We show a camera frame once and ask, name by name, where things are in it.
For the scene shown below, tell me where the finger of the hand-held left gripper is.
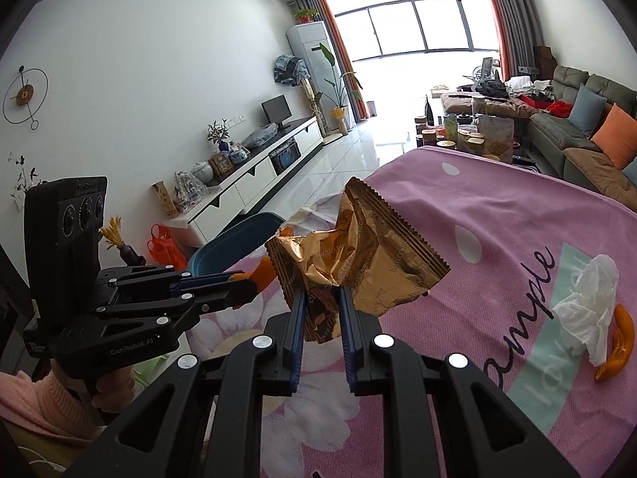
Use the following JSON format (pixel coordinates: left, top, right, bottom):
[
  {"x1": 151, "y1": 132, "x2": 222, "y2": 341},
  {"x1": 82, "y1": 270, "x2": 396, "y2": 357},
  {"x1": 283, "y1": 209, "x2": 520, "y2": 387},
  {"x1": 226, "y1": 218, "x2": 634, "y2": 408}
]
[
  {"x1": 100, "y1": 265, "x2": 240, "y2": 290},
  {"x1": 94, "y1": 279, "x2": 272, "y2": 317}
]

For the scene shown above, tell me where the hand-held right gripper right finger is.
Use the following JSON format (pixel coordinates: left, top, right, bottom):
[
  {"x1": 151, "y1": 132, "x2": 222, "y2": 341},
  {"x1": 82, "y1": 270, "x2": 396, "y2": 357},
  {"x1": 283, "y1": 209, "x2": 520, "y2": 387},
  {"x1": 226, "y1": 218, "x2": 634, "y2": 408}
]
[{"x1": 338, "y1": 286, "x2": 580, "y2": 478}]

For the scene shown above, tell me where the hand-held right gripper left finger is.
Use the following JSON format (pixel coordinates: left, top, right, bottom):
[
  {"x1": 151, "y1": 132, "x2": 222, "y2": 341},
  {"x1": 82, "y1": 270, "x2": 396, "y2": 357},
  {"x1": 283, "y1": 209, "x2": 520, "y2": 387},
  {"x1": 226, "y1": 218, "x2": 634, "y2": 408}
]
[{"x1": 64, "y1": 286, "x2": 307, "y2": 478}]

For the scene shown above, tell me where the dark teal bin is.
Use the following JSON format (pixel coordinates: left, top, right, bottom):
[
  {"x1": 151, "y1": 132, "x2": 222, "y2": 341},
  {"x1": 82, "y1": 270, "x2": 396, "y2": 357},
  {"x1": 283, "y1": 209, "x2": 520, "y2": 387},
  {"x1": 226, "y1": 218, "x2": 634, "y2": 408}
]
[{"x1": 186, "y1": 212, "x2": 285, "y2": 277}]

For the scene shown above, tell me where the curved orange peel piece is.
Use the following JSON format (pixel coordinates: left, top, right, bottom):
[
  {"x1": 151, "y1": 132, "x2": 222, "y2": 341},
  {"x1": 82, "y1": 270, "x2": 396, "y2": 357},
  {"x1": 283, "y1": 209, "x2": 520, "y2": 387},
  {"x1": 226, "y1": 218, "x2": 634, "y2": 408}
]
[{"x1": 229, "y1": 256, "x2": 277, "y2": 296}]

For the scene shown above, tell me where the gold snack wrapper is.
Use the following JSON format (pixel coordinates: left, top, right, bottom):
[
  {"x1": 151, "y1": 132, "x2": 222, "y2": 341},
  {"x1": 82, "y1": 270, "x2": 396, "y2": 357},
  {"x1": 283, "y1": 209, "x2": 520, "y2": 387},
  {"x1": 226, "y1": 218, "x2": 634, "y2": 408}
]
[{"x1": 265, "y1": 176, "x2": 453, "y2": 344}]

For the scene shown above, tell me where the person's left forearm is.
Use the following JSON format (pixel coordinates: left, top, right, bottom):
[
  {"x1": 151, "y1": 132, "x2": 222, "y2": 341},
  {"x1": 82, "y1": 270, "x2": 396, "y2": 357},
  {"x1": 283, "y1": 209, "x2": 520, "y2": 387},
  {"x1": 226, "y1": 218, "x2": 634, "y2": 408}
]
[{"x1": 0, "y1": 363, "x2": 107, "y2": 446}]

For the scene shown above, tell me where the person's left hand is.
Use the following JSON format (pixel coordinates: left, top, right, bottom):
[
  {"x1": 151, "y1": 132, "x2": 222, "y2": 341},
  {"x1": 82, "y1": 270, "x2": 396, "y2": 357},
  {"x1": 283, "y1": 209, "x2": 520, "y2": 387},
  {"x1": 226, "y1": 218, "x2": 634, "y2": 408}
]
[{"x1": 92, "y1": 358, "x2": 136, "y2": 411}]

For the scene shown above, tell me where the black vase with yellow wheat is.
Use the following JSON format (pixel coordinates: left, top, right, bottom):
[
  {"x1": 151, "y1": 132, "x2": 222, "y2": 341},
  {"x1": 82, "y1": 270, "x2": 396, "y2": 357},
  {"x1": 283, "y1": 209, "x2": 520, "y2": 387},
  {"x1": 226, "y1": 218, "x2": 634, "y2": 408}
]
[{"x1": 100, "y1": 215, "x2": 146, "y2": 267}]

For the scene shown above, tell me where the orange plastic bag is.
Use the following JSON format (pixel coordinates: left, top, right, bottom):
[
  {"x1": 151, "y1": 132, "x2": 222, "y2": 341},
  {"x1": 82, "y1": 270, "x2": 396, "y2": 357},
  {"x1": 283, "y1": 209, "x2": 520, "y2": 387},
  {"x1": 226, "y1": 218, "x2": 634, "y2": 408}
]
[{"x1": 147, "y1": 224, "x2": 187, "y2": 267}]

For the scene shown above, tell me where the tan gift box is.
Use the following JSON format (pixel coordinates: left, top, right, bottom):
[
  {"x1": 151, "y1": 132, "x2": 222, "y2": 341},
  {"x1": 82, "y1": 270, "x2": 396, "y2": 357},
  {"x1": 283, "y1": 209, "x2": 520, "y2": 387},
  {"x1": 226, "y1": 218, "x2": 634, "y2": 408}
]
[{"x1": 152, "y1": 180, "x2": 176, "y2": 219}]

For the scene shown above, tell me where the ship model in clear cover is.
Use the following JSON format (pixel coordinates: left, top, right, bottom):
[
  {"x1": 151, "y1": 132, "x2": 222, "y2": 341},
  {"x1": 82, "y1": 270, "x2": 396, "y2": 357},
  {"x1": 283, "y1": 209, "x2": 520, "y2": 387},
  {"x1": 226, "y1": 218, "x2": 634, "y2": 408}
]
[{"x1": 173, "y1": 170, "x2": 207, "y2": 210}]

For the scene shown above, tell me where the white TV cabinet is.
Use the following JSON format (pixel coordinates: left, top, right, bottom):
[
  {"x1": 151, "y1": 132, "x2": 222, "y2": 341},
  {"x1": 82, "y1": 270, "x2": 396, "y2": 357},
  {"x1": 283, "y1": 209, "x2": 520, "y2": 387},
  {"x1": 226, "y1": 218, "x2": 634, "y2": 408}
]
[{"x1": 166, "y1": 116, "x2": 324, "y2": 250}]

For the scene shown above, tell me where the plant in dark blue vase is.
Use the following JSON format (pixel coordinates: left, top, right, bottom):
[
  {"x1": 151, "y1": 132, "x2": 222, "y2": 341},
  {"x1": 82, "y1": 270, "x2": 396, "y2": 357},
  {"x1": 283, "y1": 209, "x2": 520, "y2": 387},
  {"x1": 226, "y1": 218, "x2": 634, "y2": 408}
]
[{"x1": 206, "y1": 118, "x2": 232, "y2": 153}]

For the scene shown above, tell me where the plastic wrapped bundle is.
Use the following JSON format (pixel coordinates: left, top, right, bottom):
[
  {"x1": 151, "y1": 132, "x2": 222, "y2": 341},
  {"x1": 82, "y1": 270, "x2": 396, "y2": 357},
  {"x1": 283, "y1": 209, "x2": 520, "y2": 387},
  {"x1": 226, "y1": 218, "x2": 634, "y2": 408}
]
[{"x1": 243, "y1": 124, "x2": 278, "y2": 149}]

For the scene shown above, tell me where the black monitor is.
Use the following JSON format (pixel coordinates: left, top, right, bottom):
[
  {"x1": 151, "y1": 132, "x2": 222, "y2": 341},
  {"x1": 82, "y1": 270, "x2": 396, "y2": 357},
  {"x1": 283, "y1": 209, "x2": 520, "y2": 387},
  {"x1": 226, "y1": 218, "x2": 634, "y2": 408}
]
[{"x1": 261, "y1": 94, "x2": 293, "y2": 129}]

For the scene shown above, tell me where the pink printed blanket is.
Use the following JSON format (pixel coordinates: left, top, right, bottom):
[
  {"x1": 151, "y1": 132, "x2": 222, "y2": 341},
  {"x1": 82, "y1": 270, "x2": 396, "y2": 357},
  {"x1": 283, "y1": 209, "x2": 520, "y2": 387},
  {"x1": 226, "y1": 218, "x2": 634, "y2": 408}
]
[{"x1": 189, "y1": 145, "x2": 637, "y2": 478}]

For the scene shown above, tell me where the tall plant in yellow pot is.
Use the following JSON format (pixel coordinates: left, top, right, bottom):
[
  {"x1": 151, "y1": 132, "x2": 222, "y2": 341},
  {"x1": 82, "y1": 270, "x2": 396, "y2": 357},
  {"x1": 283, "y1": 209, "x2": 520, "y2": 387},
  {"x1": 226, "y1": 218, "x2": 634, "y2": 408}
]
[{"x1": 318, "y1": 42, "x2": 364, "y2": 135}]

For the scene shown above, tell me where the group of jars and bottles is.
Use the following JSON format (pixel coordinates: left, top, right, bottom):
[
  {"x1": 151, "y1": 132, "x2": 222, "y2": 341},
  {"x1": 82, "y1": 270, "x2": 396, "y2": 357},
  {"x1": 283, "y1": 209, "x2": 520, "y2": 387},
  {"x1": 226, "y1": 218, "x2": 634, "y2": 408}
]
[{"x1": 414, "y1": 94, "x2": 521, "y2": 163}]

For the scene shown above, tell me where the covered standing fan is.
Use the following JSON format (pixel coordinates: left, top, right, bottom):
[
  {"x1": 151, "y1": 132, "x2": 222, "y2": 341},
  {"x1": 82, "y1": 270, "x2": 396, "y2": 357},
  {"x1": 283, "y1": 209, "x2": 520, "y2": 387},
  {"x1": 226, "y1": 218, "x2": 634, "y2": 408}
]
[{"x1": 273, "y1": 54, "x2": 349, "y2": 143}]

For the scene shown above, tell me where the crumpled white tissue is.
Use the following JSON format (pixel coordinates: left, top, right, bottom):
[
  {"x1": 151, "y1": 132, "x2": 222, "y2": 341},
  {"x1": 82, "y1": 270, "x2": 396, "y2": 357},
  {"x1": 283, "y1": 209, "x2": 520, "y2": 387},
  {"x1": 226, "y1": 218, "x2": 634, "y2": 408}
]
[{"x1": 551, "y1": 254, "x2": 620, "y2": 366}]

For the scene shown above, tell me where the brown paper bag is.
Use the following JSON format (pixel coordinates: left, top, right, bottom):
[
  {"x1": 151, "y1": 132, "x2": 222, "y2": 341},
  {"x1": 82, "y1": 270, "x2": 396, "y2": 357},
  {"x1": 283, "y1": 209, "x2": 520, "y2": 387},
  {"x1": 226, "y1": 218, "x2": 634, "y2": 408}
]
[{"x1": 475, "y1": 116, "x2": 516, "y2": 163}]

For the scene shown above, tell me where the brown sofa chaise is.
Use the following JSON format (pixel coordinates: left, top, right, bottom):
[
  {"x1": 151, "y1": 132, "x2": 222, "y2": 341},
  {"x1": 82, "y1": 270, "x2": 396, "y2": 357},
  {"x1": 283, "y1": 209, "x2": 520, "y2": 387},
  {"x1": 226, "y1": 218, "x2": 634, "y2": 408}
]
[{"x1": 440, "y1": 92, "x2": 535, "y2": 120}]

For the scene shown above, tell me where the white standing air conditioner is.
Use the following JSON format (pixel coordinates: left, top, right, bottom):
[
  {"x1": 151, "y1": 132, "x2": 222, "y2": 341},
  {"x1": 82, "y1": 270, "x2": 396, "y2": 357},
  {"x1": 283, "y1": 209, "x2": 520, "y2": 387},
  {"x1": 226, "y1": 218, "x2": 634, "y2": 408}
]
[{"x1": 286, "y1": 21, "x2": 349, "y2": 120}]

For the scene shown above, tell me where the long orange peel strip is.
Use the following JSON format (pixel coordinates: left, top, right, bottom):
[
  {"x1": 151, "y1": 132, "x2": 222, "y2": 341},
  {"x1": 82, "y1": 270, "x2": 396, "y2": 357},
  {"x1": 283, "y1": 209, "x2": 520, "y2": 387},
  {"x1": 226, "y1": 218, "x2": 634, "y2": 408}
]
[{"x1": 594, "y1": 304, "x2": 635, "y2": 383}]

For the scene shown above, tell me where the grey green sofa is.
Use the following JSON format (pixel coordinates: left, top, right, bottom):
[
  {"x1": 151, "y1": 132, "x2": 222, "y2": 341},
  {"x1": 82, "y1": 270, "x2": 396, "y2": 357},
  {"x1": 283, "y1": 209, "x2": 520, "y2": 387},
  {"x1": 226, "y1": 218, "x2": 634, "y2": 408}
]
[{"x1": 528, "y1": 65, "x2": 637, "y2": 212}]

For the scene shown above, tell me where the orange grey curtain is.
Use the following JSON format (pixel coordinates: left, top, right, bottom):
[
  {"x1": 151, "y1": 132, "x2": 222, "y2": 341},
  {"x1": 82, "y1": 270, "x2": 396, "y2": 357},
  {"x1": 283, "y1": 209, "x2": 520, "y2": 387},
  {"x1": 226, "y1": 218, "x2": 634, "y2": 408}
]
[
  {"x1": 480, "y1": 0, "x2": 535, "y2": 80},
  {"x1": 293, "y1": 0, "x2": 369, "y2": 120}
]

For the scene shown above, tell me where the pile of clothes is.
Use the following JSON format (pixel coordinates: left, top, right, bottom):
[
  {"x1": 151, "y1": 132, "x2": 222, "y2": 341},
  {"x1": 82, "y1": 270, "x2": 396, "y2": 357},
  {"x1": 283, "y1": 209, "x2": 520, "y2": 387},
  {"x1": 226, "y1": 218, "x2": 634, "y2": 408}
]
[{"x1": 470, "y1": 74, "x2": 573, "y2": 115}]

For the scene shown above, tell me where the large window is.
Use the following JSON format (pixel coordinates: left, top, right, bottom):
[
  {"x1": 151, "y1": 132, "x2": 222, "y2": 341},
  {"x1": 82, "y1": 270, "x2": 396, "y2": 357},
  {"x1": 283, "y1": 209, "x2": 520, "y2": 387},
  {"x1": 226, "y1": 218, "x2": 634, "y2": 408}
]
[{"x1": 333, "y1": 0, "x2": 501, "y2": 63}]

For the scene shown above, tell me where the blue sofa cushion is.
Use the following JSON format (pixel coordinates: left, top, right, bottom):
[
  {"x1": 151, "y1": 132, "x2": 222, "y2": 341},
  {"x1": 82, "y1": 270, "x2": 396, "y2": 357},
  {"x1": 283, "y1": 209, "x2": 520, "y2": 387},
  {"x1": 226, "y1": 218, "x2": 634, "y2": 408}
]
[{"x1": 567, "y1": 84, "x2": 608, "y2": 136}]

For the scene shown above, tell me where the orange sofa cushion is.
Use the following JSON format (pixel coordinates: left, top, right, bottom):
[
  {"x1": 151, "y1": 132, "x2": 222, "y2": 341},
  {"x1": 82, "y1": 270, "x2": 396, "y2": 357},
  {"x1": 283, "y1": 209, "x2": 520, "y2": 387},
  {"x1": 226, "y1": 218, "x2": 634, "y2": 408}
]
[{"x1": 591, "y1": 104, "x2": 637, "y2": 170}]

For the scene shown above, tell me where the round black wall clock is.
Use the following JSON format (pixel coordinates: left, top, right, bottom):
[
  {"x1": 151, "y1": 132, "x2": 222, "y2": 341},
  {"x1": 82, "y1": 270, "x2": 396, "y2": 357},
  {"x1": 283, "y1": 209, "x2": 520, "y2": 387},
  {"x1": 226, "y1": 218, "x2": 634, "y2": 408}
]
[{"x1": 2, "y1": 66, "x2": 49, "y2": 131}]

